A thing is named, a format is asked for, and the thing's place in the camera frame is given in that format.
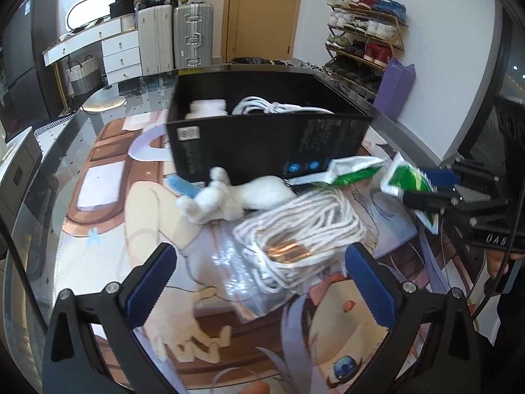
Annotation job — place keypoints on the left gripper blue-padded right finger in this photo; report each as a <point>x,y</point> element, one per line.
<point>431,345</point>

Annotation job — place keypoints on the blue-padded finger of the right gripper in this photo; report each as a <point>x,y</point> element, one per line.
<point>443,205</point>
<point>459,176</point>

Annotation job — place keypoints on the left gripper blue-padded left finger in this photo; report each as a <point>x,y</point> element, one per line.
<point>73,362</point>

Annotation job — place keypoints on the green white packet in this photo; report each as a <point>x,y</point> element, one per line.
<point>342,167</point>
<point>402,177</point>

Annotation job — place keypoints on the white foam block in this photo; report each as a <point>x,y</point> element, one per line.
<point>207,109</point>

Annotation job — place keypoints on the person's right hand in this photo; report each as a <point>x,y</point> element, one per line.
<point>495,260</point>

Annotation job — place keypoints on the person's left hand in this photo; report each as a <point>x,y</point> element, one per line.
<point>256,387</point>

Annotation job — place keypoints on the purple bag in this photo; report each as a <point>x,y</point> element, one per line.
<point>395,87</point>

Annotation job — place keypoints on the anime print desk mat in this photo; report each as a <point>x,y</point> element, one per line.
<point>204,330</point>

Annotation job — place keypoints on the wooden shoe rack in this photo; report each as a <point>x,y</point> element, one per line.
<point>364,36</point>

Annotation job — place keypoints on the black cardboard box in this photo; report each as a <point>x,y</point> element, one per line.
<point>281,121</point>

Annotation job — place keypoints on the white plush toy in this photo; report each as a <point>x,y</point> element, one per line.
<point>220,200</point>

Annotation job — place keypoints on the wooden door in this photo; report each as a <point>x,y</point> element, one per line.
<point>258,28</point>

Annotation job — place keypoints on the black refrigerator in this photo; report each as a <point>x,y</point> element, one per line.
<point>32,84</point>

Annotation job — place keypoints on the woven laundry basket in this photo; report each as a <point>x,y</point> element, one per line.
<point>85,77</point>

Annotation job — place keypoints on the silver suitcase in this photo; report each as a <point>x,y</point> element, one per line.
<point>193,35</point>

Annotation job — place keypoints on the white dresser desk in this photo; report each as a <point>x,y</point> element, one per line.
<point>115,41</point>

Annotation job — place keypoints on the white suitcase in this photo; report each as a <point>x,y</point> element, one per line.
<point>155,31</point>

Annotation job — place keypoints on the oval mirror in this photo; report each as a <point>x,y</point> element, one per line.
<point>86,11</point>

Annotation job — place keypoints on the black bag on dresser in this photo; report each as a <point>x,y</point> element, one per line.
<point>121,7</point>

